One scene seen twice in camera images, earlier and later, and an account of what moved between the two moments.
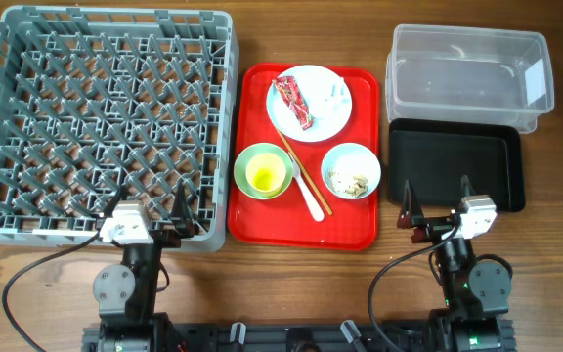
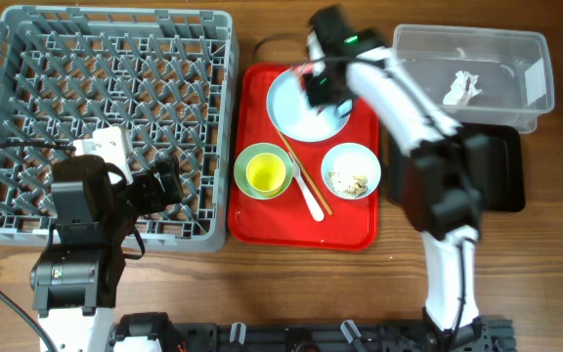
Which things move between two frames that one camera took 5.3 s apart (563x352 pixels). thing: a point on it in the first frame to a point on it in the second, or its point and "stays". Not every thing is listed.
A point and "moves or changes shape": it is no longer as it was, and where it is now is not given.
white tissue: x=336 y=97 moves or changes shape
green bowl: x=263 y=169 stays
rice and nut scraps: x=357 y=190 stays
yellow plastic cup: x=266 y=174 stays
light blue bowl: x=351 y=170 stays
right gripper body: x=435 y=231 to x=324 y=88
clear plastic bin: x=469 y=73 stays
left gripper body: x=166 y=239 to x=146 y=196
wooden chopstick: x=305 y=173 stays
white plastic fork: x=313 y=202 stays
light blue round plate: x=327 y=97 stays
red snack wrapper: x=288 y=89 to x=306 y=68
